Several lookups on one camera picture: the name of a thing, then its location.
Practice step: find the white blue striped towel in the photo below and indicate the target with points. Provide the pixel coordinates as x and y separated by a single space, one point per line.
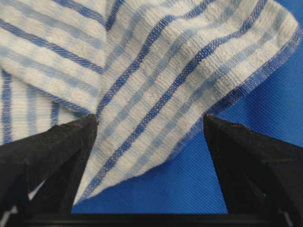
148 69

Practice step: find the blue table cloth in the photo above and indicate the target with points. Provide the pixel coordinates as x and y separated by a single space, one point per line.
178 175

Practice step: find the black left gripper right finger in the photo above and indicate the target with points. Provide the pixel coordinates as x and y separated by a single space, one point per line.
257 173

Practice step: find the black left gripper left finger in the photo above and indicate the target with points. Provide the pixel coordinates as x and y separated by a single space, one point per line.
41 174

